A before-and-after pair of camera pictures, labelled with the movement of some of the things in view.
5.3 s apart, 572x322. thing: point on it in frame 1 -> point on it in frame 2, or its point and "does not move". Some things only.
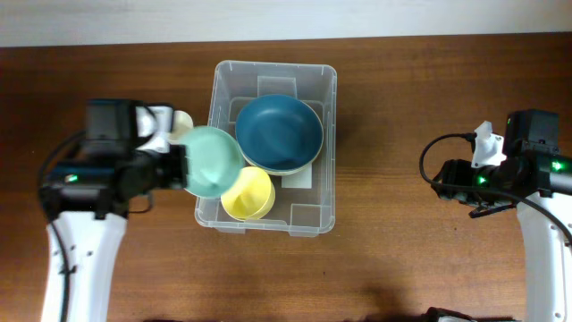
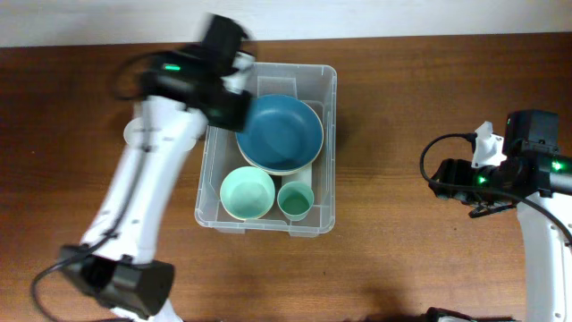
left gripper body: [156, 171] -> [237, 115]
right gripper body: [458, 172] does not move
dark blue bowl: [279, 134] does not move
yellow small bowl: [251, 196] does not move
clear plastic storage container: [284, 115] does not move
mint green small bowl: [213, 155] -> [247, 192]
